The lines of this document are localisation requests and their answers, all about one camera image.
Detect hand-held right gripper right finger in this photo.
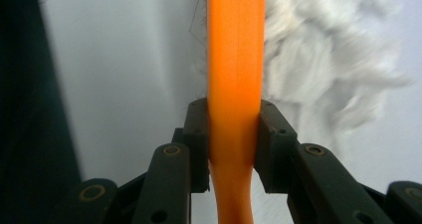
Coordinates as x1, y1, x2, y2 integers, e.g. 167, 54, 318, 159
254, 99, 299, 195

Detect orange hand brush grey bristles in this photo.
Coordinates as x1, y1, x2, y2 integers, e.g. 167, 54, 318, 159
205, 0, 267, 224

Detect scattered white tissue paper scraps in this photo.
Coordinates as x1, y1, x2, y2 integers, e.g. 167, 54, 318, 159
263, 0, 412, 160

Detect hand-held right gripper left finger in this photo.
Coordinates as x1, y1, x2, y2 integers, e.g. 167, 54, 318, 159
181, 97, 211, 194

